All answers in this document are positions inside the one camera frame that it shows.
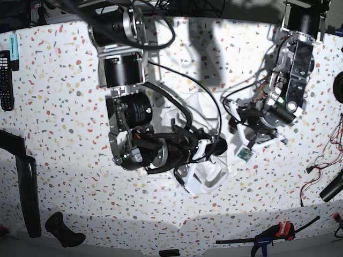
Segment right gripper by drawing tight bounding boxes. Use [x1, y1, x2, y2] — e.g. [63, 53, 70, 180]
[171, 137, 228, 194]

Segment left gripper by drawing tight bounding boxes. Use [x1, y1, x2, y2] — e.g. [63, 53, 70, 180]
[223, 100, 288, 157]

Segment white T-shirt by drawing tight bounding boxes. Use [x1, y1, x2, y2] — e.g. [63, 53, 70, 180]
[153, 92, 245, 196]

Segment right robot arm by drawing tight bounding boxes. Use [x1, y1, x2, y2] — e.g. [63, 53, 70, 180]
[88, 4, 228, 195]

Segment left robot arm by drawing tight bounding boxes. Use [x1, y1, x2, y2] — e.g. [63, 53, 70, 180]
[222, 1, 331, 162]

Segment black round object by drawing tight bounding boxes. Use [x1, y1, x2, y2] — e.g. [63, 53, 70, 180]
[333, 72, 343, 103]

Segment black cylinder tube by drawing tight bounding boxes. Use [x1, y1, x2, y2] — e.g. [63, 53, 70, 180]
[319, 171, 342, 202]

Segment black orange bar clamp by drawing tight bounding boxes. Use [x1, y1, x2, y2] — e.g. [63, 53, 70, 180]
[215, 216, 320, 257]

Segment small black rectangular device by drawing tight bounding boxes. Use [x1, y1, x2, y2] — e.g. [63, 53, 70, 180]
[159, 249, 180, 257]

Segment small red black connector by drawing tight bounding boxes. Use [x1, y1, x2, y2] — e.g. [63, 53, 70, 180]
[332, 213, 341, 223]

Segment terrazzo pattern table cloth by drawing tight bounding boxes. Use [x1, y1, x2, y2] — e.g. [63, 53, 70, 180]
[0, 16, 343, 255]

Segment black TV remote control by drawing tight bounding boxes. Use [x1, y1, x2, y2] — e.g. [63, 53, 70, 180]
[0, 50, 14, 111]

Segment turquoise highlighter marker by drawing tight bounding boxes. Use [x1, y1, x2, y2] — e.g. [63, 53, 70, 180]
[10, 34, 19, 71]

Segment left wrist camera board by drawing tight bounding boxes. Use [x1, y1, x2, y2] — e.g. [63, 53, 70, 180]
[236, 146, 254, 162]

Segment red black wire bundle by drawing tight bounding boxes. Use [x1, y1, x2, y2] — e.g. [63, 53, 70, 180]
[299, 113, 343, 207]

